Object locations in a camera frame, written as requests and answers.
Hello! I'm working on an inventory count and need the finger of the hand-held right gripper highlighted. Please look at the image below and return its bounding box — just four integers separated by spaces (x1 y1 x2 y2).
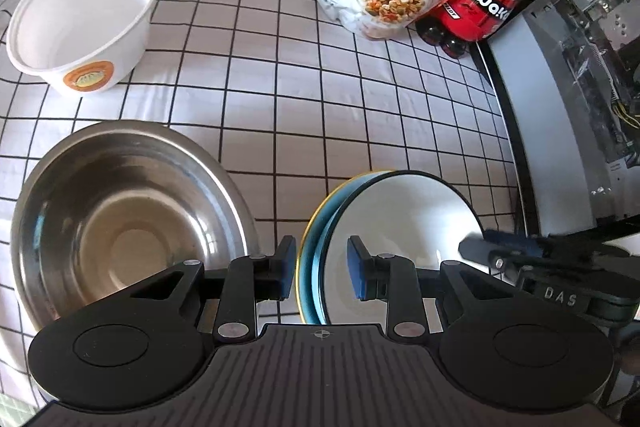
459 229 551 274

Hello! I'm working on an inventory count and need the white checked tablecloth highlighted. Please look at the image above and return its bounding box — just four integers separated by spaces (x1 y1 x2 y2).
0 0 531 427

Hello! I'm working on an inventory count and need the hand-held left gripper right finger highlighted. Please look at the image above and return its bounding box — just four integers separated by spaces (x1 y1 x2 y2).
346 235 506 340

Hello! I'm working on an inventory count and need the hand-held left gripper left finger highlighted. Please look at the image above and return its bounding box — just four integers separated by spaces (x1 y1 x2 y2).
130 234 300 341

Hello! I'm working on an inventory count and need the white computer case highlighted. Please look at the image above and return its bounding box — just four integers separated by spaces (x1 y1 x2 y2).
472 0 640 258

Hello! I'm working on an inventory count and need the white bowl with orange logo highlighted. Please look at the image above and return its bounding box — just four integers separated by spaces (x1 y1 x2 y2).
6 0 161 98

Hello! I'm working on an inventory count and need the stainless steel bowl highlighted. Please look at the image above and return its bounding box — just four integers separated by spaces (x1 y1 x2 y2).
10 121 262 408

